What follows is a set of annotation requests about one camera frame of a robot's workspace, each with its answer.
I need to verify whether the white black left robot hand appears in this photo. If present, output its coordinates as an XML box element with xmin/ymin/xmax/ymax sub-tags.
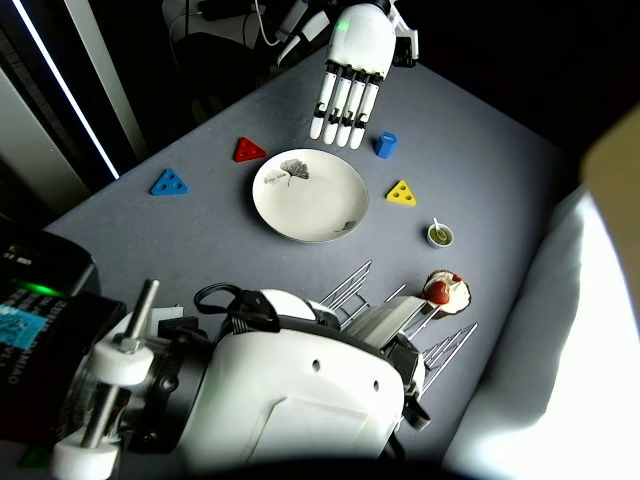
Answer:
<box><xmin>276</xmin><ymin>3</ymin><xmax>397</xmax><ymax>150</ymax></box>

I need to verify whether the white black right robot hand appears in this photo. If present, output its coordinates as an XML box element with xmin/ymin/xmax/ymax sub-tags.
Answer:
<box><xmin>179</xmin><ymin>286</ymin><xmax>432</xmax><ymax>474</ymax></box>

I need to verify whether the grey adapter box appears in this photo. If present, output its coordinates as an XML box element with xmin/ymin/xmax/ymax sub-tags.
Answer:
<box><xmin>280</xmin><ymin>0</ymin><xmax>310</xmax><ymax>32</ymax></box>

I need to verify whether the blue hexagonal block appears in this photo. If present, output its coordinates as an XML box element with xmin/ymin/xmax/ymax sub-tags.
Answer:
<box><xmin>374</xmin><ymin>131</ymin><xmax>400</xmax><ymax>160</ymax></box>

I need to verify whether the red triangle block with holes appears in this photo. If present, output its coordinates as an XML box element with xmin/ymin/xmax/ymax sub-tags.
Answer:
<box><xmin>232</xmin><ymin>136</ymin><xmax>267</xmax><ymax>164</ymax></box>

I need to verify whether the yellow triangle block with holes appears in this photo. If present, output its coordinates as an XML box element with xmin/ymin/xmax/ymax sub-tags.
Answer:
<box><xmin>384</xmin><ymin>179</ymin><xmax>418</xmax><ymax>207</ymax></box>

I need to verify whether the cupcake with cream and strawberries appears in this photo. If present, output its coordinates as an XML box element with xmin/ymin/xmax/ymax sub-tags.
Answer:
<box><xmin>422</xmin><ymin>269</ymin><xmax>473</xmax><ymax>317</ymax></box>

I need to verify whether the small white bowl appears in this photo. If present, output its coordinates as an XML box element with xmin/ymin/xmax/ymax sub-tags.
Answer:
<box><xmin>426</xmin><ymin>223</ymin><xmax>455</xmax><ymax>250</ymax></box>

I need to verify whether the blue triangle block with holes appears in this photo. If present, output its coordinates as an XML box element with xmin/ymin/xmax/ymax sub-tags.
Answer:
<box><xmin>149</xmin><ymin>168</ymin><xmax>190</xmax><ymax>197</ymax></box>

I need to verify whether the white pillar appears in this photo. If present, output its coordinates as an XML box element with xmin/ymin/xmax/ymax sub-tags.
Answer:
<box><xmin>62</xmin><ymin>0</ymin><xmax>149</xmax><ymax>161</ymax></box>

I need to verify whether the brown cardboard box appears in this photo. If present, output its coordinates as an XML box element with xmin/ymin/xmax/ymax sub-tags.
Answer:
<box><xmin>579</xmin><ymin>99</ymin><xmax>640</xmax><ymax>201</ymax></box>

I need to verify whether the white backdrop cloth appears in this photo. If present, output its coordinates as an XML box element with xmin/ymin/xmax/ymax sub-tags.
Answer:
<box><xmin>442</xmin><ymin>184</ymin><xmax>640</xmax><ymax>474</ymax></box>

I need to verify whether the bright light strip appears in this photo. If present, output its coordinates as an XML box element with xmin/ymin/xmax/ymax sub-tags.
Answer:
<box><xmin>10</xmin><ymin>0</ymin><xmax>121</xmax><ymax>180</ymax></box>

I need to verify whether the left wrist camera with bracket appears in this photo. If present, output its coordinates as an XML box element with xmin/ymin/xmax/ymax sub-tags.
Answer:
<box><xmin>392</xmin><ymin>19</ymin><xmax>420</xmax><ymax>70</ymax></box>

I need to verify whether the white cable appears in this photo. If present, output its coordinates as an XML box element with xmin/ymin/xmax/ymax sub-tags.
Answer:
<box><xmin>252</xmin><ymin>0</ymin><xmax>282</xmax><ymax>47</ymax></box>

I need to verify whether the black cable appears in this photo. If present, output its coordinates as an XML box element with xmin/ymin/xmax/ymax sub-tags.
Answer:
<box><xmin>193</xmin><ymin>283</ymin><xmax>242</xmax><ymax>316</ymax></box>

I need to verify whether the metal wire dish rack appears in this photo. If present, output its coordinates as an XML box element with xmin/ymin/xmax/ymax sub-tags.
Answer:
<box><xmin>319</xmin><ymin>259</ymin><xmax>479</xmax><ymax>396</ymax></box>

